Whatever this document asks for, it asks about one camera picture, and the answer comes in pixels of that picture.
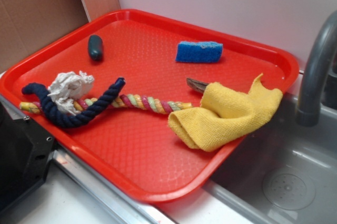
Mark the red plastic tray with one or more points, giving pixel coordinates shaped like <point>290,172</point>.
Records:
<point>130,143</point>

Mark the blue sponge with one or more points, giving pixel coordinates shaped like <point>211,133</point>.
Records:
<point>199,52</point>

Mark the grey faucet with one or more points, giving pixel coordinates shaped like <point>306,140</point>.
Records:
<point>318,86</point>

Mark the grey sink basin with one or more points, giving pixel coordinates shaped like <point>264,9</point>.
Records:
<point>283,172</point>

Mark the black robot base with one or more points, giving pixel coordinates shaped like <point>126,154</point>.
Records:
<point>26,152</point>

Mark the brown wooden piece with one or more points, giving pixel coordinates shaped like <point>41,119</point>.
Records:
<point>197,85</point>

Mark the yellow microfibre cloth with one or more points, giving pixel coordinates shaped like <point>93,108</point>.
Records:
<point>225,115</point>

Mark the brown cardboard panel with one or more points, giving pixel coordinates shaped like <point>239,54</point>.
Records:
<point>29,25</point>

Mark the dark green oblong object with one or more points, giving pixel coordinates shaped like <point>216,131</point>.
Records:
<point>95,47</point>

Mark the crumpled white paper towel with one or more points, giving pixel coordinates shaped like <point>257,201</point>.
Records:
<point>67,88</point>

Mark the silver metal rail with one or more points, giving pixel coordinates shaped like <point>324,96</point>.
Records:
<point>74,193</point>

